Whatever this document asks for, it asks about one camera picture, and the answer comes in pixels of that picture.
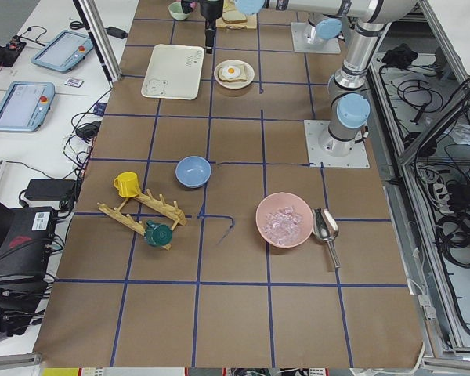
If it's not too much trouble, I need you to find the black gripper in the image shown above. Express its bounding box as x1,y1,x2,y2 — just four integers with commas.
201,0,223,54

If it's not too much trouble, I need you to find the bread slice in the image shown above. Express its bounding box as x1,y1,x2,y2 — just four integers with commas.
218,64,247,82
222,10,247,24

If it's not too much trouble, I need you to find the white round plate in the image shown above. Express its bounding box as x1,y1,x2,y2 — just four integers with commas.
214,60,255,90

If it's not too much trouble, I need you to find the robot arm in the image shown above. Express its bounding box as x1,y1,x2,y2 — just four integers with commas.
234,0,416,157
305,13,342,45

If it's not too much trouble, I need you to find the bread slice under egg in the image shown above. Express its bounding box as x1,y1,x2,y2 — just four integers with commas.
218,64,247,82

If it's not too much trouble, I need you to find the green bowl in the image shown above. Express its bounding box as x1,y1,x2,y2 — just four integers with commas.
168,2,190,21

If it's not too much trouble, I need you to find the wooden cutting board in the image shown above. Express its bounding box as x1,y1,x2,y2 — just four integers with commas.
216,0,257,29

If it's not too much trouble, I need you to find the fried egg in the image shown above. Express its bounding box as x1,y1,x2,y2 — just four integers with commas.
218,65,241,81

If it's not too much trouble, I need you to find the white rectangular tray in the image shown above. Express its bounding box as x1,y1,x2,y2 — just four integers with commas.
141,44,204,100

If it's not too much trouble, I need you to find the far teach pendant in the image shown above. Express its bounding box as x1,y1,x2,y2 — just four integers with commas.
31,30,93,73

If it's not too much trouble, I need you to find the teach pendant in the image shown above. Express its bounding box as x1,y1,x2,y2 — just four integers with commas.
31,30,93,73
0,81,56,132

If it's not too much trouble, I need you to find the blue bowl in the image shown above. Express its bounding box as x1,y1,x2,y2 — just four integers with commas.
175,156,212,189

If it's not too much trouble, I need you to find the yellow mug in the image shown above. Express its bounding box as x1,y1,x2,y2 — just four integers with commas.
113,172,142,198

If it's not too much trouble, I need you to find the wooden mug rack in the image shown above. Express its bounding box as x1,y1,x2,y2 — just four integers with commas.
97,188,188,251

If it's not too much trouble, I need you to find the near teach pendant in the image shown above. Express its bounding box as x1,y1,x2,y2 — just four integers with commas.
0,81,56,132

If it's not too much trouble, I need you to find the pink bowl with ice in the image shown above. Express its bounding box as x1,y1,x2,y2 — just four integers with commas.
255,192,313,248

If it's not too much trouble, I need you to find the green mug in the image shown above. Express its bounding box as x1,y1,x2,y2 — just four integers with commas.
144,220,172,247

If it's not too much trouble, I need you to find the black power adapter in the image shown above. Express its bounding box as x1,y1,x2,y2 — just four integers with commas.
24,179,75,201

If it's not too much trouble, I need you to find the metal scoop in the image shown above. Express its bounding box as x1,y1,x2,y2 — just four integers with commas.
313,208,341,269

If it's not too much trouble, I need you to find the black computer box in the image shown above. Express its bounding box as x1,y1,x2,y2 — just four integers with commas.
0,202,58,285

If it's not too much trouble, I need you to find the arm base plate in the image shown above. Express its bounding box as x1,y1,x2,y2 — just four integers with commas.
304,120,370,168
291,19,342,55

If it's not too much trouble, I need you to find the aluminium frame post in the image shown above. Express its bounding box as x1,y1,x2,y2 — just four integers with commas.
73,0,121,84

